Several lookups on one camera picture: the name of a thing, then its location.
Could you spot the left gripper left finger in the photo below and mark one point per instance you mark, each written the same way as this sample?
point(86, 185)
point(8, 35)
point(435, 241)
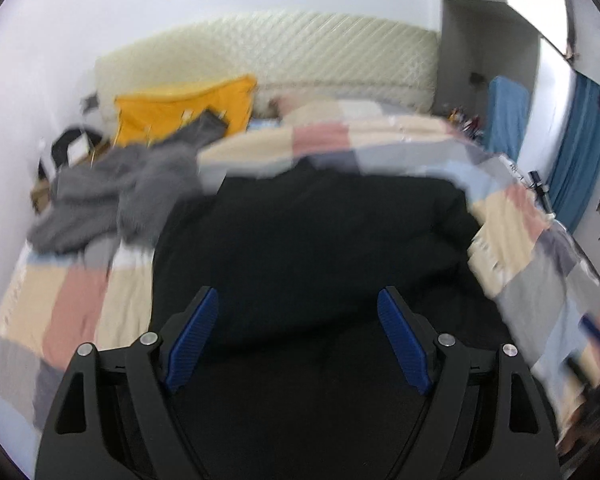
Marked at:
point(111, 416)

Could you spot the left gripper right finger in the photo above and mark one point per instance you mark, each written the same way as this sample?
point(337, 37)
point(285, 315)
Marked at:
point(484, 416)

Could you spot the black large garment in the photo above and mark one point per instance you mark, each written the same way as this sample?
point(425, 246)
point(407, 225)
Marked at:
point(298, 379)

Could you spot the patchwork colour-block duvet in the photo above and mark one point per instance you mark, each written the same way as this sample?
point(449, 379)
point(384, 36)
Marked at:
point(524, 260)

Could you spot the grey fleece garment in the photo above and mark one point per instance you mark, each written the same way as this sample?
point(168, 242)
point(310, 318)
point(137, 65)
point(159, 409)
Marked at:
point(129, 193)

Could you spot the wooden bedside table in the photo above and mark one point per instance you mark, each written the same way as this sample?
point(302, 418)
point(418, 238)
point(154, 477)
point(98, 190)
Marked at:
point(45, 192)

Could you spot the white box on nightstand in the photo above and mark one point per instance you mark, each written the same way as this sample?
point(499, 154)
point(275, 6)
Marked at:
point(78, 149)

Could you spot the black bag on nightstand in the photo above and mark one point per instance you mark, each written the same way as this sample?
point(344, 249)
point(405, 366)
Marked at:
point(53, 156)

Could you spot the blue curtain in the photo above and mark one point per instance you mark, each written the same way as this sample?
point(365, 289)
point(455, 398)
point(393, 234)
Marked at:
point(577, 165)

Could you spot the yellow pillow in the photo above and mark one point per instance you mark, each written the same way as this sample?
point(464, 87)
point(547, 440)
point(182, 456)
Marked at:
point(154, 114)

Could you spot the blue hanging cloth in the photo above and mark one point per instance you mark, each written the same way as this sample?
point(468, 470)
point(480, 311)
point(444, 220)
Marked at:
point(506, 117)

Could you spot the cream quilted headboard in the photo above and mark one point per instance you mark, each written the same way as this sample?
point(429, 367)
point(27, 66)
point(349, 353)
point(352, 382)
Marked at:
point(343, 54)

